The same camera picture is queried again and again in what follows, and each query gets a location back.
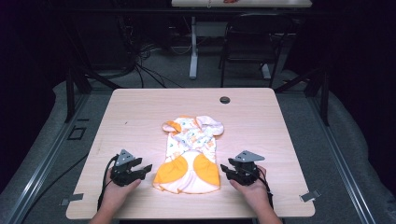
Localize bundle of black floor cables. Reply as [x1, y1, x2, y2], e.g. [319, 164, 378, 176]
[115, 18, 188, 90]

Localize black folding chair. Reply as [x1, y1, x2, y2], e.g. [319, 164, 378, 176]
[218, 12, 295, 89]

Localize person's right hand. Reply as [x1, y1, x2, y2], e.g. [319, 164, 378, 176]
[229, 165, 271, 216]

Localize black floor cable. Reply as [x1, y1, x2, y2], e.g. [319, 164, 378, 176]
[20, 153, 90, 224]

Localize white orange baby romper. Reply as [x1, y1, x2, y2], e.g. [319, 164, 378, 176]
[151, 115, 225, 196]

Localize short white table foot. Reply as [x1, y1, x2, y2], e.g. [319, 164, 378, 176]
[261, 63, 273, 80]

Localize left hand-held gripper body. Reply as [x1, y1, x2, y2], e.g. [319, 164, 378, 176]
[109, 148, 145, 188]

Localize aluminium floor rail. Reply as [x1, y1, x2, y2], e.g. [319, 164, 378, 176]
[5, 92, 92, 224]
[305, 92, 378, 224]

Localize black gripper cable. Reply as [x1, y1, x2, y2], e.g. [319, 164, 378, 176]
[257, 167, 275, 210]
[96, 154, 120, 213]

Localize grey tape strip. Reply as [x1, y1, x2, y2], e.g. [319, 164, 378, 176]
[299, 189, 322, 203]
[60, 192, 85, 207]

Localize white table leg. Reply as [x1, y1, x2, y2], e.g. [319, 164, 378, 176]
[188, 16, 200, 80]

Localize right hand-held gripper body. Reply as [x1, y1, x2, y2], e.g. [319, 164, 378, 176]
[228, 149, 266, 187]

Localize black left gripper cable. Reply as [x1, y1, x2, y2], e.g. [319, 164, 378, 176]
[96, 154, 120, 213]

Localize person's left hand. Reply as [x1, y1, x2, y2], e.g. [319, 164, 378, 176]
[103, 167, 143, 213]

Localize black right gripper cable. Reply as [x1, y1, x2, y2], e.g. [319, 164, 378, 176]
[257, 167, 275, 210]

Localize black metal frame strut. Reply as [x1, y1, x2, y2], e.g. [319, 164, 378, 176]
[64, 65, 121, 123]
[274, 65, 331, 127]

